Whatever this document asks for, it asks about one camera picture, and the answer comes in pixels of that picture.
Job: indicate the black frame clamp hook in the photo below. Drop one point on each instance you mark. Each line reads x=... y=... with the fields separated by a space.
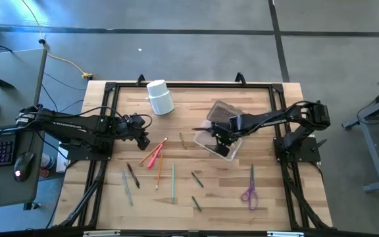
x=140 y=80
x=240 y=78

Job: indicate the small red object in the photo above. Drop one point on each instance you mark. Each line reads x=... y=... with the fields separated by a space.
x=44 y=172

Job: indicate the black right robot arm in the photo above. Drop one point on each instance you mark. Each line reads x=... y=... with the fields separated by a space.
x=275 y=121

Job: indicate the black aluminium table frame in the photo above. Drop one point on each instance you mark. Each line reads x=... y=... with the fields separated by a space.
x=192 y=85

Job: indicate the pink highlighter pen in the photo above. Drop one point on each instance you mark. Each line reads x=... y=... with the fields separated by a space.
x=155 y=156

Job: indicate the grey translucent pen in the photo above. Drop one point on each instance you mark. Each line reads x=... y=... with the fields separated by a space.
x=127 y=187

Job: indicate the black computer mouse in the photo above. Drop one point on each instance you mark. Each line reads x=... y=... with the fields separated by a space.
x=23 y=166

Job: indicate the purple scissors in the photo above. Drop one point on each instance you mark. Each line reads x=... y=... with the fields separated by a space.
x=251 y=179

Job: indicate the white cylindrical container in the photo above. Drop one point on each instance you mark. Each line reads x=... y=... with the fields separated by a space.
x=160 y=98

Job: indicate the white box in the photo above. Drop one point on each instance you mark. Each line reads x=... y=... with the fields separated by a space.
x=61 y=164

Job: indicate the silver metal bracket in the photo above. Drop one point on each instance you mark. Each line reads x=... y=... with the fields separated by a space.
x=100 y=233
x=285 y=234

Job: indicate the grey desk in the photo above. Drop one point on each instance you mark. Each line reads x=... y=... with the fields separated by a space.
x=12 y=98

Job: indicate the clear plastic supply box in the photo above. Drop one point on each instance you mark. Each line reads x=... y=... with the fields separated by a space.
x=202 y=141

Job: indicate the black pen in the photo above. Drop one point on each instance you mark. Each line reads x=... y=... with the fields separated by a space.
x=133 y=176

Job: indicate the white cup with blue label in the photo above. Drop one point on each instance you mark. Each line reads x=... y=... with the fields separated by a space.
x=47 y=161

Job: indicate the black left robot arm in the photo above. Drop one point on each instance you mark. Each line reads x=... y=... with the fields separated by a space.
x=74 y=125

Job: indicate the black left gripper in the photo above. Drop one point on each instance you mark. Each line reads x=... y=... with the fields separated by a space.
x=127 y=128

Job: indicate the orange pencil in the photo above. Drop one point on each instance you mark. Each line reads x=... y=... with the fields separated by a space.
x=159 y=171
x=146 y=158

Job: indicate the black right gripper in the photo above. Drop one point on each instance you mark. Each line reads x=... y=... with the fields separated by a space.
x=224 y=133

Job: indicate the dark metal pole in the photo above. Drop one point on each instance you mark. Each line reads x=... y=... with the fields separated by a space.
x=40 y=72

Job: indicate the short brown pencil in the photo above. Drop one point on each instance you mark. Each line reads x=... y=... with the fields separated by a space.
x=183 y=141

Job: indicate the teal pencil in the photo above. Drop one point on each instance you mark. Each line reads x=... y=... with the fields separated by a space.
x=173 y=182

